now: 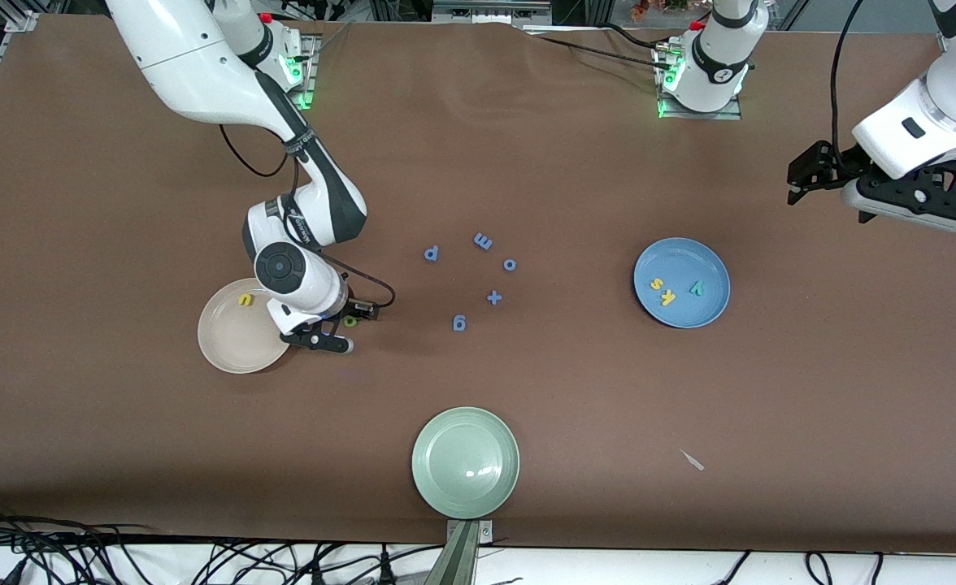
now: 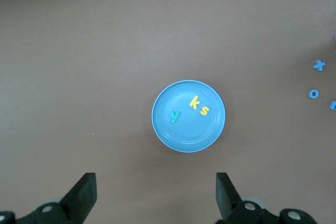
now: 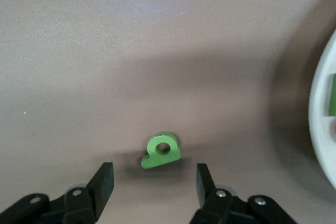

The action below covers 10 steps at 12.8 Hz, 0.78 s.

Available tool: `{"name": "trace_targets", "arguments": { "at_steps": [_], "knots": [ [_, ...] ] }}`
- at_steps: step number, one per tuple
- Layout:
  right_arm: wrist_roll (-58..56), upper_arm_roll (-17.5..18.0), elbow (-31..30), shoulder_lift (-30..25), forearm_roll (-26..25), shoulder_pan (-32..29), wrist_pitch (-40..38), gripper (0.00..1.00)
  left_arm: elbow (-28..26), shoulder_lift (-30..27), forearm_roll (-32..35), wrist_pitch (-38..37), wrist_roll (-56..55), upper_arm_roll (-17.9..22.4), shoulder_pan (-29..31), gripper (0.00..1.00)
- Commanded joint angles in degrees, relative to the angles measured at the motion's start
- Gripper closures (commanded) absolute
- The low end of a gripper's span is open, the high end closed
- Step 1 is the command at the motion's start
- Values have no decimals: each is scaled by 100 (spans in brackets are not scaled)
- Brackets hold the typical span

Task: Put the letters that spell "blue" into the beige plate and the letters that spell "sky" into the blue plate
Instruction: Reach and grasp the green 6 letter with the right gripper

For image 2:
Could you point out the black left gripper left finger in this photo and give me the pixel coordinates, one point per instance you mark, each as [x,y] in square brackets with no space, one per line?
[81,197]

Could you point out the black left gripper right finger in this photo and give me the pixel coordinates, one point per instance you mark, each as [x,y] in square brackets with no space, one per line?
[228,197]

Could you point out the yellow foam letter s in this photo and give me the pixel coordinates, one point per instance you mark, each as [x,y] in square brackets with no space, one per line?
[205,110]

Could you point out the teal foam letter y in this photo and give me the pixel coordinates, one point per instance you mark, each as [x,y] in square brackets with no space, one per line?
[173,117]

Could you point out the yellow foam letter k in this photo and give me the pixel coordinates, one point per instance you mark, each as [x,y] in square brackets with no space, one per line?
[193,102]

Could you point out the blue round plate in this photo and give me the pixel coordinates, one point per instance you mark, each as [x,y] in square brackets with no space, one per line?
[183,134]

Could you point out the brown table cover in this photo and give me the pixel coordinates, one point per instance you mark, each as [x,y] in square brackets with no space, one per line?
[78,77]

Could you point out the blue foam letter o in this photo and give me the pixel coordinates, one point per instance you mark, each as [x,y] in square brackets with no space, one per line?
[309,93]

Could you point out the blue foam letter m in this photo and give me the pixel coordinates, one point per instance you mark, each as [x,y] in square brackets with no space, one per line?
[333,105]

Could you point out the blue foam letter x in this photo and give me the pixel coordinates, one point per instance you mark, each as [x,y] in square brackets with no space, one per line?
[319,65]

